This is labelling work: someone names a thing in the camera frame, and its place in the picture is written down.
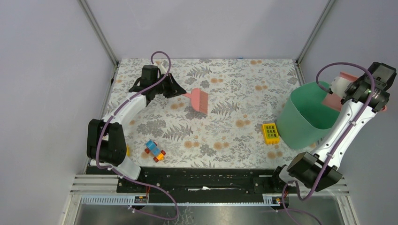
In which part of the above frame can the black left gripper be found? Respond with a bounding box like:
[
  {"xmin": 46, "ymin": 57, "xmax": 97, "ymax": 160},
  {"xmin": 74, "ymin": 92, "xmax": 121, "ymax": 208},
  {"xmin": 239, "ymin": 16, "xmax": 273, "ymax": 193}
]
[{"xmin": 152, "ymin": 73, "xmax": 186, "ymax": 98}]

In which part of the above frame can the pink hand brush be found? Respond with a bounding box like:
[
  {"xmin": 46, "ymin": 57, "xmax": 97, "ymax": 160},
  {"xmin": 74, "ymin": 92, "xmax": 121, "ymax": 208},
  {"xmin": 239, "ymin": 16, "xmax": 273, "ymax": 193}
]
[{"xmin": 183, "ymin": 88, "xmax": 208, "ymax": 114}]

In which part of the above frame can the pink plastic dustpan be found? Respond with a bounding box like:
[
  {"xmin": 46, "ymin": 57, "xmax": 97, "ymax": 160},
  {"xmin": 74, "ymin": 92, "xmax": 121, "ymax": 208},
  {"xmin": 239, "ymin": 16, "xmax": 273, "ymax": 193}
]
[{"xmin": 322, "ymin": 72, "xmax": 386, "ymax": 111}]

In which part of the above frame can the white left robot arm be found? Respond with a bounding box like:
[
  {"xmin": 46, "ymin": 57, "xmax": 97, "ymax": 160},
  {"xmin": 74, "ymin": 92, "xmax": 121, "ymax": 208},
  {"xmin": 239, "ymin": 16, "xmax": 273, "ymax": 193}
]
[{"xmin": 86, "ymin": 65, "xmax": 186, "ymax": 193}]

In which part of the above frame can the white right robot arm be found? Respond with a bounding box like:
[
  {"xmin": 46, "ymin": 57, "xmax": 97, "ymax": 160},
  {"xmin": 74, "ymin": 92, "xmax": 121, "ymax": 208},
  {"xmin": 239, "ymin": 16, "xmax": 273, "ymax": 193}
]
[{"xmin": 269, "ymin": 62, "xmax": 397, "ymax": 194}]

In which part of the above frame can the toy car with yellow block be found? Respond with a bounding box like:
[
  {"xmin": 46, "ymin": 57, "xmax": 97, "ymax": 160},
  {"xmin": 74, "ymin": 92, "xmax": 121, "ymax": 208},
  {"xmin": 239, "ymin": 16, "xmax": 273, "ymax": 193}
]
[{"xmin": 145, "ymin": 140, "xmax": 166, "ymax": 162}]

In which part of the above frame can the green waste bin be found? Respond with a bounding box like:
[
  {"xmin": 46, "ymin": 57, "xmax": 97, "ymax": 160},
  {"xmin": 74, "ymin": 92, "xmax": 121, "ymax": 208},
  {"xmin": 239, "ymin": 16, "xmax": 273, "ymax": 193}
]
[{"xmin": 276, "ymin": 82, "xmax": 339, "ymax": 150}]

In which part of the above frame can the yellow toy brick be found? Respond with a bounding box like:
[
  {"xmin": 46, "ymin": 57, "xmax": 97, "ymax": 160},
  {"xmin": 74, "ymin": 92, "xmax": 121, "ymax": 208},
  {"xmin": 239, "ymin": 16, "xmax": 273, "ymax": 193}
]
[{"xmin": 126, "ymin": 145, "xmax": 130, "ymax": 157}]

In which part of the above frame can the floral tablecloth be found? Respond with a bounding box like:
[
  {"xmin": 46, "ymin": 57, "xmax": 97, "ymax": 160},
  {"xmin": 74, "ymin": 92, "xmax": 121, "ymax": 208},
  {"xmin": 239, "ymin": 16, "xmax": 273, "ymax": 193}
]
[{"xmin": 124, "ymin": 58, "xmax": 300, "ymax": 169}]

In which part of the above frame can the yellow grid toy block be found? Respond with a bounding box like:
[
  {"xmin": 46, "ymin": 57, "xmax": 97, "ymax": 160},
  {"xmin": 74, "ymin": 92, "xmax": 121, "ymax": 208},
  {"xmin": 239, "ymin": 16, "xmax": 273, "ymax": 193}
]
[{"xmin": 261, "ymin": 123, "xmax": 280, "ymax": 145}]

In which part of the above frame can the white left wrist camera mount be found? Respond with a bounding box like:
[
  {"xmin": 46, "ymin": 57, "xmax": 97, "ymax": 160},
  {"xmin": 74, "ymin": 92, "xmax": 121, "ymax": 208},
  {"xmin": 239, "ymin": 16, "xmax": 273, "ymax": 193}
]
[{"xmin": 153, "ymin": 61, "xmax": 169, "ymax": 78}]

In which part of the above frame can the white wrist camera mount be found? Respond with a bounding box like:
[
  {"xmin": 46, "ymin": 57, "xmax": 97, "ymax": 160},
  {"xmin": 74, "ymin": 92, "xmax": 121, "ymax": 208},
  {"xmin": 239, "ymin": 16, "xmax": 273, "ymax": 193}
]
[
  {"xmin": 329, "ymin": 76, "xmax": 357, "ymax": 98},
  {"xmin": 153, "ymin": 61, "xmax": 169, "ymax": 78}
]

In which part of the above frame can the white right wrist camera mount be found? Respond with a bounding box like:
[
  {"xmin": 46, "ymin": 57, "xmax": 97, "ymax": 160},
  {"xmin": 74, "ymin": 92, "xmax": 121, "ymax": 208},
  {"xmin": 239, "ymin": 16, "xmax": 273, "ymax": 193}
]
[{"xmin": 329, "ymin": 76, "xmax": 357, "ymax": 98}]

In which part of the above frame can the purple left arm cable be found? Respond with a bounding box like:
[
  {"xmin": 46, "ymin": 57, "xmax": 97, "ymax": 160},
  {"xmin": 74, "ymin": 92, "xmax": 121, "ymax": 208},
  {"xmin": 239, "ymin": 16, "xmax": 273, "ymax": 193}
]
[{"xmin": 94, "ymin": 51, "xmax": 181, "ymax": 221}]

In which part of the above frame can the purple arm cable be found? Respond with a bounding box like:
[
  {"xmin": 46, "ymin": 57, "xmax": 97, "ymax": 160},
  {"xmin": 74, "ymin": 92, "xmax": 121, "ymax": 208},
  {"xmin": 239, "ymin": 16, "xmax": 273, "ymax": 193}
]
[
  {"xmin": 281, "ymin": 62, "xmax": 376, "ymax": 225},
  {"xmin": 94, "ymin": 51, "xmax": 181, "ymax": 221}
]

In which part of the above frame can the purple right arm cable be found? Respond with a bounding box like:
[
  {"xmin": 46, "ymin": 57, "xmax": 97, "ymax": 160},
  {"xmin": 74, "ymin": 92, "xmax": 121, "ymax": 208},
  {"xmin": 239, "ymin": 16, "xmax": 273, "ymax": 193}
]
[{"xmin": 281, "ymin": 62, "xmax": 376, "ymax": 225}]

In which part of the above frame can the black table edge rail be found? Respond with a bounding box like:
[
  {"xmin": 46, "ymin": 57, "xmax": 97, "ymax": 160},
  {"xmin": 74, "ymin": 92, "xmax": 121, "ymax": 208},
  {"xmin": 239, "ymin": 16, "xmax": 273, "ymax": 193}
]
[{"xmin": 85, "ymin": 165, "xmax": 332, "ymax": 204}]

